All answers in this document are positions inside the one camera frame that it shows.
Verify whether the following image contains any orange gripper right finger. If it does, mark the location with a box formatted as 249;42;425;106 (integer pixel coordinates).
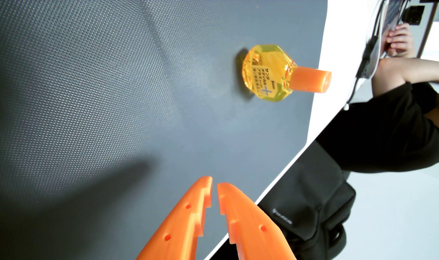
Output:
217;182;296;260

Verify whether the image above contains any black bag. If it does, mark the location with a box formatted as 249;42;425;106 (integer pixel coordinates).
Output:
257;140;356;260

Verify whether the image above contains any small black box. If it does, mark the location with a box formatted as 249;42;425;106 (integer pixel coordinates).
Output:
402;5;425;26

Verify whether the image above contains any black cable with adapter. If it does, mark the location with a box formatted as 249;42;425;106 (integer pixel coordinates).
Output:
344;0;386;111

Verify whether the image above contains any yellow eyedrops bottle orange cap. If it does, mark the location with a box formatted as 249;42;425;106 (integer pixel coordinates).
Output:
242;44;332;102

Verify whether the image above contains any grey textured mat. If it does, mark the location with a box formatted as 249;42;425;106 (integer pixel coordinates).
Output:
0;0;328;260

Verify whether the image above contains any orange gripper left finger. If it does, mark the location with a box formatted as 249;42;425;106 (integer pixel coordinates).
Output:
136;176;213;260

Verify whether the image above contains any person's hand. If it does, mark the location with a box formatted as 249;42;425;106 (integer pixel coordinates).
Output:
385;23;416;58

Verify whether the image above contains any grey laptop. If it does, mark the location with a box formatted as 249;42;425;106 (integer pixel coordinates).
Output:
364;0;409;78

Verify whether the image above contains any person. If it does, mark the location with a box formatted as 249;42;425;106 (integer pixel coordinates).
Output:
315;81;439;174

